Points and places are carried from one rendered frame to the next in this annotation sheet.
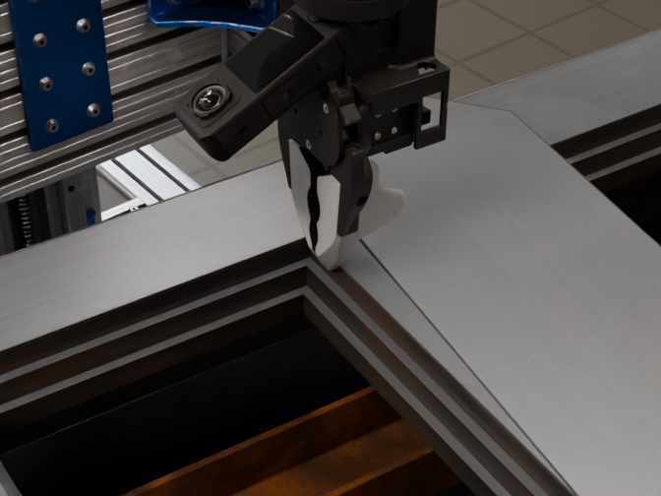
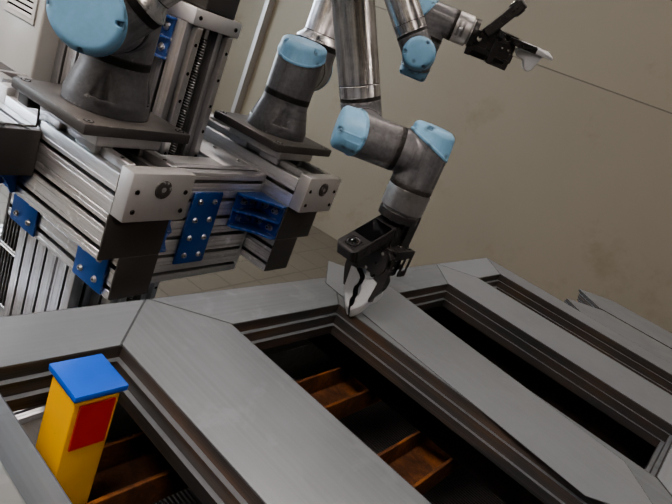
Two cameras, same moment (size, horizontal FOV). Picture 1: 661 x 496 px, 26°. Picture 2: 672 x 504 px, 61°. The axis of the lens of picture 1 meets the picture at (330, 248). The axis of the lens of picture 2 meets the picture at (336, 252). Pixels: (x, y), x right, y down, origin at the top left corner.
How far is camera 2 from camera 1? 0.50 m
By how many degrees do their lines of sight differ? 28
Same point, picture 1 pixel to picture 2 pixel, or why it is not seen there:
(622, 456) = (471, 387)
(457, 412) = (409, 369)
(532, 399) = (436, 366)
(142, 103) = (211, 256)
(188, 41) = (233, 237)
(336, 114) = (387, 256)
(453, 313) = (398, 337)
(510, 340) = (420, 348)
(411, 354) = (386, 348)
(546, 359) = (433, 356)
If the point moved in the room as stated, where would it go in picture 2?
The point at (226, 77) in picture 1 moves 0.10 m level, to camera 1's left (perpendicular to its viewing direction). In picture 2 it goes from (357, 235) to (301, 220)
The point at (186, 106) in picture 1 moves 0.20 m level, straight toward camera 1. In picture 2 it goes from (343, 241) to (401, 306)
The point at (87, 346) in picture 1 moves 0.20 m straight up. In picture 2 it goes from (274, 326) to (317, 216)
